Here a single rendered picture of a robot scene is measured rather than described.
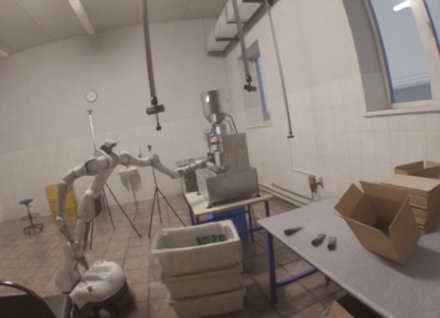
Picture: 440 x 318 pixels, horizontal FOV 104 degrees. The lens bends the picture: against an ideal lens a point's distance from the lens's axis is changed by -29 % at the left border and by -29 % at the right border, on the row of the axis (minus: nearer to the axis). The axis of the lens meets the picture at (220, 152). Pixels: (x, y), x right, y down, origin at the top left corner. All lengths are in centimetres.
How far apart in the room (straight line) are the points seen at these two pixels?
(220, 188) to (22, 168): 580
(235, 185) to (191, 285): 95
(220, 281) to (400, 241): 126
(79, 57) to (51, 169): 290
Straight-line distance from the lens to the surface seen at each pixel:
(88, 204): 194
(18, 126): 708
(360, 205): 120
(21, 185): 715
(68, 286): 244
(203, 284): 185
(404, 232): 108
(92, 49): 662
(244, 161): 225
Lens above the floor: 142
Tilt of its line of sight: 5 degrees down
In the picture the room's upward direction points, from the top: 9 degrees counter-clockwise
